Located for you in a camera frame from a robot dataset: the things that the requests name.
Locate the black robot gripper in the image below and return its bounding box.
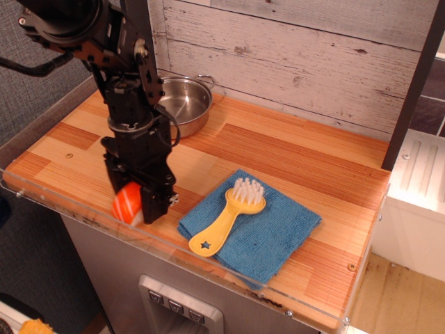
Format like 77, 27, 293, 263
101, 115, 179, 224

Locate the orange salmon sushi toy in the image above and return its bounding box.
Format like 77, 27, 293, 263
111, 182, 143, 226

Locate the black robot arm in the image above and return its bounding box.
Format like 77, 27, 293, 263
1, 1, 180, 224

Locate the stainless steel pot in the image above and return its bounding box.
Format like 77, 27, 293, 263
159, 74, 216, 140

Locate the clear acrylic edge guard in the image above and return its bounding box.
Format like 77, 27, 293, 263
2, 165, 389, 333

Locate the yellow scrub brush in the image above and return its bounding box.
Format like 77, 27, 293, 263
188, 177, 266, 257

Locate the silver dispenser panel with buttons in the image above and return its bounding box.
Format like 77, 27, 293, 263
138, 275, 225, 333

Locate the blue folded cloth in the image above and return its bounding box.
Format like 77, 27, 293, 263
178, 169, 322, 290

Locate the yellow object at bottom corner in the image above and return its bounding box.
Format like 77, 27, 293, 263
18, 319, 55, 334

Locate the dark vertical post right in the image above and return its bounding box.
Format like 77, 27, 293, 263
381, 0, 444, 171

